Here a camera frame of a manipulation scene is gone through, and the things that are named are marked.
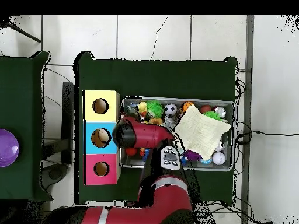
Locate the black tripod leg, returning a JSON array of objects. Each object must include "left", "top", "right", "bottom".
[{"left": 0, "top": 16, "right": 41, "bottom": 43}]

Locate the yellow duck toy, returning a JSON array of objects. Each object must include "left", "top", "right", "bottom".
[{"left": 137, "top": 101, "right": 148, "bottom": 116}]

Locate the white baseball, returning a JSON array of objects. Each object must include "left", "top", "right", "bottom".
[{"left": 211, "top": 152, "right": 227, "bottom": 166}]

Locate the grey round foot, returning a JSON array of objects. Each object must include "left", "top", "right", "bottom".
[{"left": 40, "top": 163, "right": 69, "bottom": 190}]

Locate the purple bowl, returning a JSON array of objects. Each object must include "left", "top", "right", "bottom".
[{"left": 0, "top": 128, "right": 20, "bottom": 168}]

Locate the wooden box with three holes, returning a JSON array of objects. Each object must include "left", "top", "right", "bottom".
[{"left": 83, "top": 90, "right": 121, "bottom": 186}]

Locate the small orange basketball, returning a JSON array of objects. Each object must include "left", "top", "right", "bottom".
[{"left": 181, "top": 101, "right": 195, "bottom": 114}]

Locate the small red ball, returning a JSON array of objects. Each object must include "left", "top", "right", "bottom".
[{"left": 125, "top": 147, "right": 138, "bottom": 158}]

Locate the dark green side tablecloth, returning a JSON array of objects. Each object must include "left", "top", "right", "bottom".
[{"left": 0, "top": 50, "right": 53, "bottom": 202}]

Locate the green spiky ball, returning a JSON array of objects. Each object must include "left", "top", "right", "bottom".
[
  {"left": 203, "top": 110, "right": 222, "bottom": 121},
  {"left": 145, "top": 100, "right": 164, "bottom": 118}
]

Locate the small soccer ball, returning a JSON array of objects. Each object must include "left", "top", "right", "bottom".
[{"left": 164, "top": 103, "right": 178, "bottom": 118}]

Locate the black cable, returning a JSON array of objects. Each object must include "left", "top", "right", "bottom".
[{"left": 235, "top": 129, "right": 299, "bottom": 144}]

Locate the brown red ball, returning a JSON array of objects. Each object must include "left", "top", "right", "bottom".
[{"left": 199, "top": 104, "right": 213, "bottom": 114}]

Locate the shallow mesh bin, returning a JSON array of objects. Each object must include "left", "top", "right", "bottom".
[{"left": 118, "top": 95, "right": 236, "bottom": 173}]

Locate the cream knitted cloth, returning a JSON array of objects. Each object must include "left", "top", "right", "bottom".
[{"left": 173, "top": 104, "right": 232, "bottom": 161}]

